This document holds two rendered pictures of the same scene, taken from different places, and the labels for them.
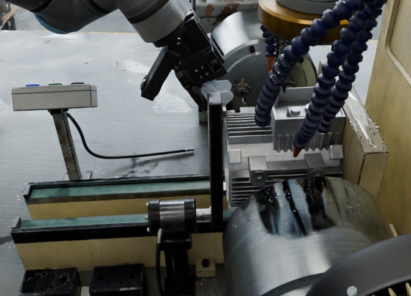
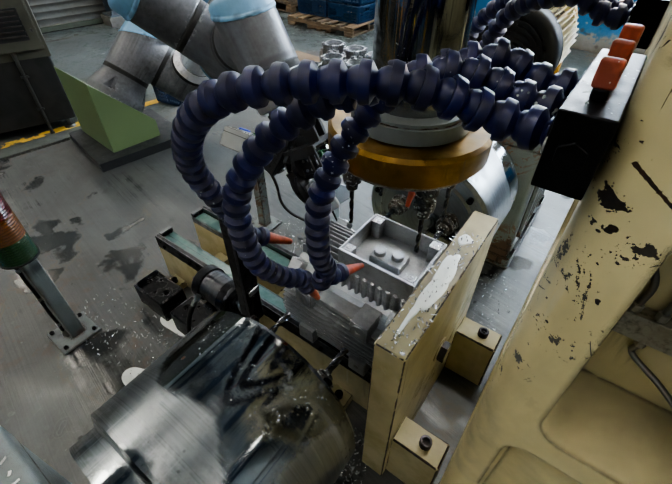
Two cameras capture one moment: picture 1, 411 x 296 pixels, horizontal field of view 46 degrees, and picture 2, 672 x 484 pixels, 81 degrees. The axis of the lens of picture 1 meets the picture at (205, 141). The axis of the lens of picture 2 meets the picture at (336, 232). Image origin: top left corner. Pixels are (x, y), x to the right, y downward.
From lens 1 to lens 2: 0.51 m
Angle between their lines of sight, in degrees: 29
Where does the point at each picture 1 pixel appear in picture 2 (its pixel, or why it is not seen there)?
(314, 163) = (359, 319)
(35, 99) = (235, 141)
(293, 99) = (401, 238)
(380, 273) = not seen: outside the picture
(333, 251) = (156, 428)
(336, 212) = (226, 387)
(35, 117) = not seen: hidden behind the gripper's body
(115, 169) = (299, 230)
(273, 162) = (330, 292)
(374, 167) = (387, 367)
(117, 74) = not seen: hidden behind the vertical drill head
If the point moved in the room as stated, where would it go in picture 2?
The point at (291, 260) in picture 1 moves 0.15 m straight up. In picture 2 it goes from (127, 403) to (54, 303)
